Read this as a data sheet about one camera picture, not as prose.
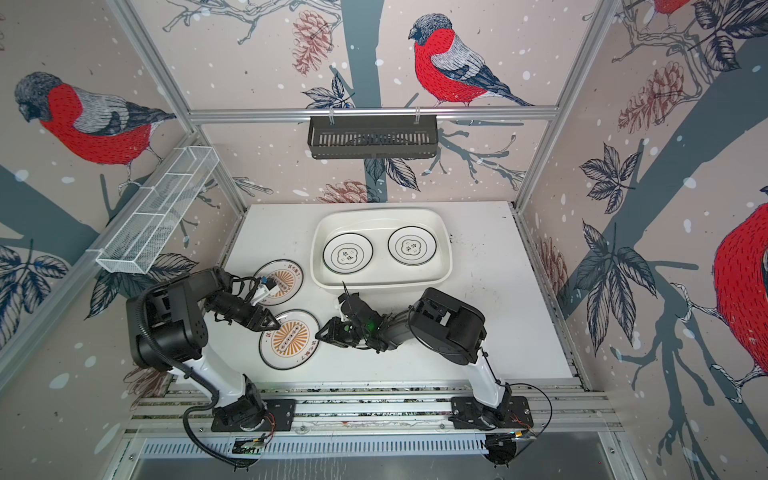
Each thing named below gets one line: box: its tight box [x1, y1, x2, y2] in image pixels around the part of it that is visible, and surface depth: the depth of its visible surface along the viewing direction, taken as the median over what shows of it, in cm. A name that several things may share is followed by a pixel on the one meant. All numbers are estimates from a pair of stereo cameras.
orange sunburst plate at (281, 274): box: [254, 259, 304, 306], surface depth 102 cm
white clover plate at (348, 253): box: [323, 232, 374, 274], surface depth 106 cm
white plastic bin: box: [310, 207, 453, 293], surface depth 106 cm
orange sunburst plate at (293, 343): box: [259, 309, 320, 370], surface depth 87 cm
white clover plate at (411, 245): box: [387, 225, 437, 266], surface depth 109 cm
